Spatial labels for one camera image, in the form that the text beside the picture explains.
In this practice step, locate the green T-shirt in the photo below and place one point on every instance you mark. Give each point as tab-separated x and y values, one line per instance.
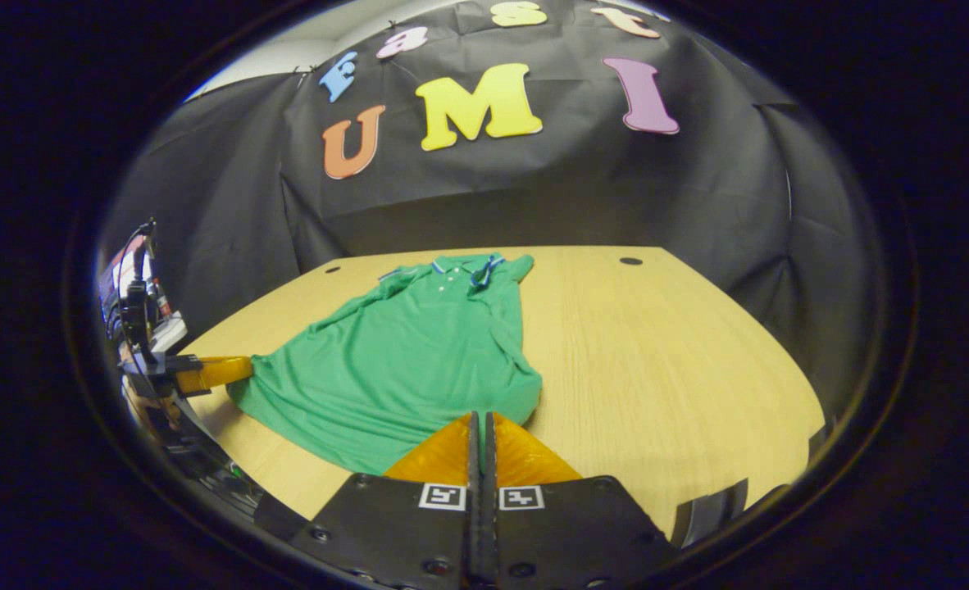
402	369

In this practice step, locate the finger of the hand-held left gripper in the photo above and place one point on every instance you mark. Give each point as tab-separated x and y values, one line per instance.
214	373

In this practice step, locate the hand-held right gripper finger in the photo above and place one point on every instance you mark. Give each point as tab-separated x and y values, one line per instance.
490	492
474	492

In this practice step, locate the white side table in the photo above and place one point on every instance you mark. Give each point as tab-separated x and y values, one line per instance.
171	333

